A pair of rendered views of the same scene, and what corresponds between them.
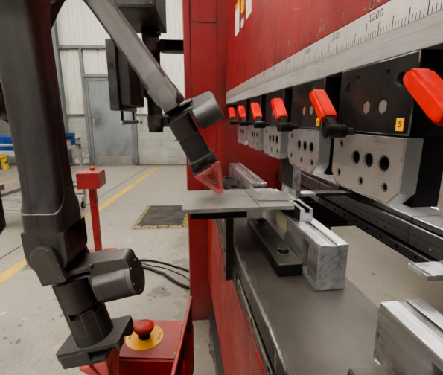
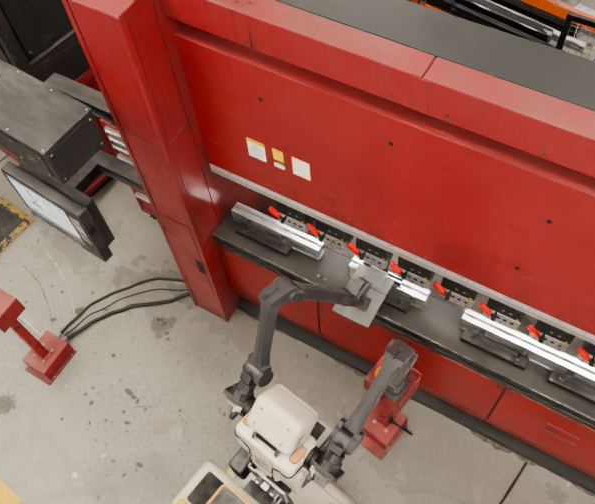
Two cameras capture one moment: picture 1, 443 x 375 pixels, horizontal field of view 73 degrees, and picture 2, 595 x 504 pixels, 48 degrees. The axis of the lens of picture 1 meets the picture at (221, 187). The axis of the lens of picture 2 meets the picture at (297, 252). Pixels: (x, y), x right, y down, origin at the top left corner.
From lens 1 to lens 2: 2.74 m
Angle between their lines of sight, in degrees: 57
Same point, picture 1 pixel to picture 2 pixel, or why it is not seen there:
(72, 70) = not seen: outside the picture
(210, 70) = (193, 161)
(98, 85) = not seen: outside the picture
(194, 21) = (172, 139)
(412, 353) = (473, 326)
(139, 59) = (333, 297)
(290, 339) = (438, 338)
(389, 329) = (465, 322)
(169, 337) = not seen: hidden behind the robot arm
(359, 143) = (454, 295)
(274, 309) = (423, 331)
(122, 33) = (322, 295)
